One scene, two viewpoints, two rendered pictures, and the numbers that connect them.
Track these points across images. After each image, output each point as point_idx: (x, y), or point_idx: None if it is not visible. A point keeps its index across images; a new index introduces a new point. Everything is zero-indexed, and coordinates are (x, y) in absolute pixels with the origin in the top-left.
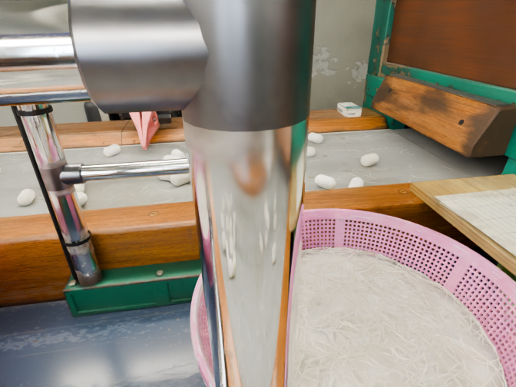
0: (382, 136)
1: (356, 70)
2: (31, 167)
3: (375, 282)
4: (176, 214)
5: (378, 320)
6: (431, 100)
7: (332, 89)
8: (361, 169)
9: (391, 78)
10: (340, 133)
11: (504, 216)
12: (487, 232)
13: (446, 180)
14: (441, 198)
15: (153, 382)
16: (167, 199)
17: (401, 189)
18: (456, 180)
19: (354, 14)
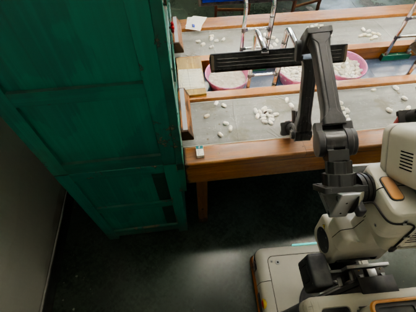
0: (190, 140)
1: None
2: (318, 121)
3: (221, 82)
4: (258, 89)
5: (223, 77)
6: (187, 106)
7: None
8: (210, 114)
9: (188, 127)
10: (207, 144)
11: (196, 82)
12: (202, 78)
13: (197, 93)
14: (204, 86)
15: (255, 84)
16: (265, 103)
17: (208, 95)
18: (195, 93)
19: None
